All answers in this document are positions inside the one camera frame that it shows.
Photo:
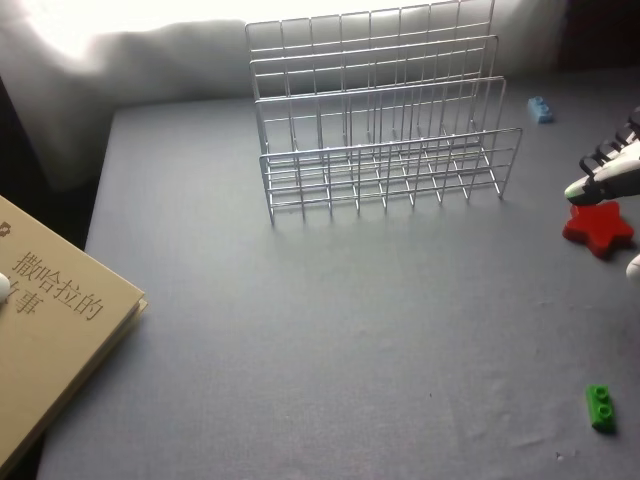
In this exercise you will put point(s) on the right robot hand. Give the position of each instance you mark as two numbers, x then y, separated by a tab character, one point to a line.
615	170

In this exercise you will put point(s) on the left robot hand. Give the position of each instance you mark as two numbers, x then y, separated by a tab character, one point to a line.
4	290

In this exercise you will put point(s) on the beige hardcover book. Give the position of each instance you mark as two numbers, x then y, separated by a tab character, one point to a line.
50	325

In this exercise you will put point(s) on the red star block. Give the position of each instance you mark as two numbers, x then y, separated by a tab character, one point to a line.
597	230

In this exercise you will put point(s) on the blue toy brick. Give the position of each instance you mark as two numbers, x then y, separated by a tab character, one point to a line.
541	111

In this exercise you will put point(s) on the green toy brick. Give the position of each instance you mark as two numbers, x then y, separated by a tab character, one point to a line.
601	410

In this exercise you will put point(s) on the white curtain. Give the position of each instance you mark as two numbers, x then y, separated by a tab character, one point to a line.
150	60

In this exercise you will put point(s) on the grey table cloth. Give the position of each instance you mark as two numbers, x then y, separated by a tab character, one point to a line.
325	325

